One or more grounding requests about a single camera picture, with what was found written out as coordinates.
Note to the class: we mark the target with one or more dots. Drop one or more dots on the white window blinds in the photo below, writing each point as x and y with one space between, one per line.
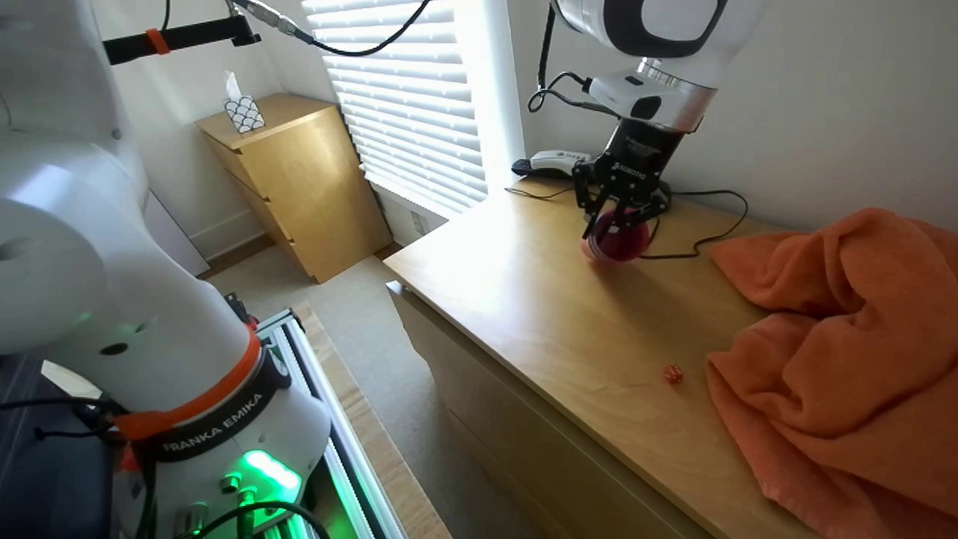
408 130

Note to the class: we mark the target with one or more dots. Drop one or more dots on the dark box beside robot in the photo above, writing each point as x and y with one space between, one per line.
39 469

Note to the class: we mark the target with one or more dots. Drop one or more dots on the patterned tissue box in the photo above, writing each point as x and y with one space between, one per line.
244 110

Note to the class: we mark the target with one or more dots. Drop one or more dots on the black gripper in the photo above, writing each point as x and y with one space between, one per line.
638 159

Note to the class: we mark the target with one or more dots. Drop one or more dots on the light wooden dresser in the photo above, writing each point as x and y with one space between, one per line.
558 339

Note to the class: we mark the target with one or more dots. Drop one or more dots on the white handheld device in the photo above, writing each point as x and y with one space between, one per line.
555 159

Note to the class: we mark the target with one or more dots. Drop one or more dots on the red plastic cup purple rim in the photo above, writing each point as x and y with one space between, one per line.
618 240

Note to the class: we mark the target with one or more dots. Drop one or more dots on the small wooden cabinet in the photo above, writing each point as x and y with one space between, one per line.
299 189

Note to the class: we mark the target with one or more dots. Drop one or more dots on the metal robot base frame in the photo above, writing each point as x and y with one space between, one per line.
331 430

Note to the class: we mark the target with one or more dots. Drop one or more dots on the black bar with orange tape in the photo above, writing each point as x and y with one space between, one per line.
167 38

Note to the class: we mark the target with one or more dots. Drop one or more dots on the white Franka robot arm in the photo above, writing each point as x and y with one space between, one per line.
99 250

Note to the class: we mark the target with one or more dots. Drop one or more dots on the small red plastic piece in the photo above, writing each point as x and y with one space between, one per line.
673 376

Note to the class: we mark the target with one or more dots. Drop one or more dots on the orange fleece blanket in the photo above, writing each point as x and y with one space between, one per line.
847 348

